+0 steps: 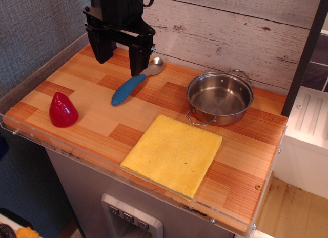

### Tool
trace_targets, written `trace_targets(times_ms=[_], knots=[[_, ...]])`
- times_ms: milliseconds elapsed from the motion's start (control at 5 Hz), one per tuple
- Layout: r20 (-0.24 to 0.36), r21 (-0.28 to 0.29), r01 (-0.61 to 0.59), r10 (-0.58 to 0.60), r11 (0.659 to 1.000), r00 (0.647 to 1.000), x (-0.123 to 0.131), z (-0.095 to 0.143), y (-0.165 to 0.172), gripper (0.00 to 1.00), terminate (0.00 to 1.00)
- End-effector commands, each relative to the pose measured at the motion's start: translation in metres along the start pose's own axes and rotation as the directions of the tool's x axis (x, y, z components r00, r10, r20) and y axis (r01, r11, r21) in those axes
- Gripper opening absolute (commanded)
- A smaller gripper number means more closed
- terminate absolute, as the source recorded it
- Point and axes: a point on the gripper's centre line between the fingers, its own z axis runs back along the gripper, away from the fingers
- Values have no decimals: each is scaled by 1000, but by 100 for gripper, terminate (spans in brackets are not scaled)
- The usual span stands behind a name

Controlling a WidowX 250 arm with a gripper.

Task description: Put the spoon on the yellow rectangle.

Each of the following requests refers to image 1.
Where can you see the yellow cloth rectangle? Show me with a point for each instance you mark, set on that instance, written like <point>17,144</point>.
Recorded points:
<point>174,155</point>

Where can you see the white toy sink unit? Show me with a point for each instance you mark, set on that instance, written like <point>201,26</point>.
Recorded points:
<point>302,157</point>

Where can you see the grey toy cabinet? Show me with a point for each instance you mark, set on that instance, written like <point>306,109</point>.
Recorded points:
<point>84,186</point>

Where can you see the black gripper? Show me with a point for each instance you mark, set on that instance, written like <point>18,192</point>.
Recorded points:
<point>120,21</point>

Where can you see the clear acrylic table guard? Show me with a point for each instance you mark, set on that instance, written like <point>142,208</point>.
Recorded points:
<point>232,188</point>

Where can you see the silver dispenser panel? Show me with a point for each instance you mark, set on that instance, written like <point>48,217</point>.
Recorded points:
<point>125,220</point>

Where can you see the blue handled metal spoon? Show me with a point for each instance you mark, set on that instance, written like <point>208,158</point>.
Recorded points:
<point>155,67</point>

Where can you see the orange object bottom left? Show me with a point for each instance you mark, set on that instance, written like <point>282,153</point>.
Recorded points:
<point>26,232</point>

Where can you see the stainless steel pot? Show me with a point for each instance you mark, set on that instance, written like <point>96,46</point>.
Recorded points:
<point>219,98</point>

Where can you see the dark vertical post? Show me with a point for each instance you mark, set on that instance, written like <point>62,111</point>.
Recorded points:
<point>308,50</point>

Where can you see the red cone toy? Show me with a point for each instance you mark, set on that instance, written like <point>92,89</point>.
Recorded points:
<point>62,112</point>

